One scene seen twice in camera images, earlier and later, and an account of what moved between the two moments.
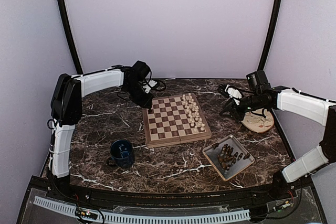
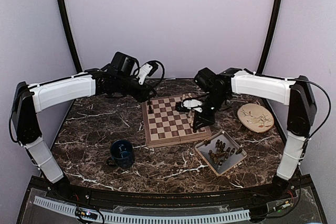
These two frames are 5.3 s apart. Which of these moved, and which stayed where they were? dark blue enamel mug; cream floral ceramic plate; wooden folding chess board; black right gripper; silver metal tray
Moved: silver metal tray; black right gripper
Stayed: cream floral ceramic plate; dark blue enamel mug; wooden folding chess board
